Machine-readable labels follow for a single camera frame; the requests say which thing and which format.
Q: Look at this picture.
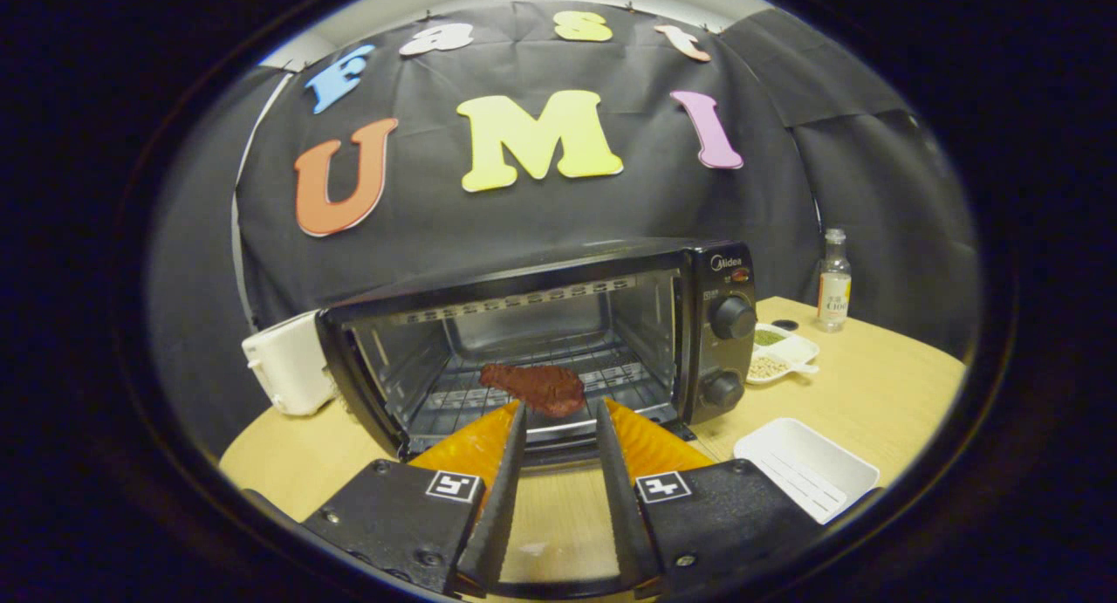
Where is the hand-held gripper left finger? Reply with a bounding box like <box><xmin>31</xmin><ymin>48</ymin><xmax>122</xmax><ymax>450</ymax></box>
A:
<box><xmin>301</xmin><ymin>400</ymin><xmax>528</xmax><ymax>599</ymax></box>

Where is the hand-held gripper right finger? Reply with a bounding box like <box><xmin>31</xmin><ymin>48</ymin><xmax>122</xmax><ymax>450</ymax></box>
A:
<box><xmin>595</xmin><ymin>398</ymin><xmax>874</xmax><ymax>600</ymax></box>

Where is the brown chicken drumstick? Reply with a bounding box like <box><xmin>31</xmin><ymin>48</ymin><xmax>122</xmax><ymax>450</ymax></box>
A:
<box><xmin>479</xmin><ymin>363</ymin><xmax>587</xmax><ymax>418</ymax></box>

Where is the black toaster oven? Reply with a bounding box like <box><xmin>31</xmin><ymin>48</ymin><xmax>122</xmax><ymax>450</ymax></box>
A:
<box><xmin>316</xmin><ymin>239</ymin><xmax>758</xmax><ymax>600</ymax></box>

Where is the white rectangular tray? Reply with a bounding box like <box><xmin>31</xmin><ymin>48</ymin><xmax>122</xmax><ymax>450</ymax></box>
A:
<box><xmin>734</xmin><ymin>417</ymin><xmax>881</xmax><ymax>525</ymax></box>

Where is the white divided plate with beans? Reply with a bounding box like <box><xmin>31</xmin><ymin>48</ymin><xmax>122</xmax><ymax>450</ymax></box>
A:
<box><xmin>747</xmin><ymin>323</ymin><xmax>821</xmax><ymax>386</ymax></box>

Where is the white plastic appliance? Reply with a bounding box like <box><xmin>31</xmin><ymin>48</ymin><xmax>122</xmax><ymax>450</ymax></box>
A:
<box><xmin>242</xmin><ymin>311</ymin><xmax>339</xmax><ymax>416</ymax></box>

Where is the clear glass bottle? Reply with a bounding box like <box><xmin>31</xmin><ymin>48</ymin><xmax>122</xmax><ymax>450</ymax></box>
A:
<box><xmin>817</xmin><ymin>229</ymin><xmax>853</xmax><ymax>333</ymax></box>

